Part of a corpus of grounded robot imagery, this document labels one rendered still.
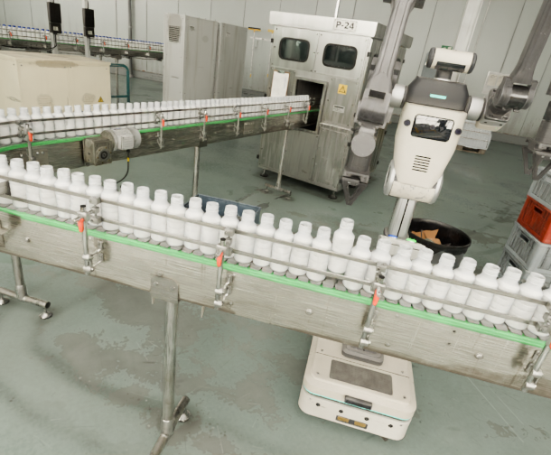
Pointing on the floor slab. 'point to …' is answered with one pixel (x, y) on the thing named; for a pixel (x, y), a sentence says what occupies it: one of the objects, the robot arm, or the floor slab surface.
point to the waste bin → (460, 244)
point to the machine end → (341, 119)
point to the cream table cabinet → (46, 80)
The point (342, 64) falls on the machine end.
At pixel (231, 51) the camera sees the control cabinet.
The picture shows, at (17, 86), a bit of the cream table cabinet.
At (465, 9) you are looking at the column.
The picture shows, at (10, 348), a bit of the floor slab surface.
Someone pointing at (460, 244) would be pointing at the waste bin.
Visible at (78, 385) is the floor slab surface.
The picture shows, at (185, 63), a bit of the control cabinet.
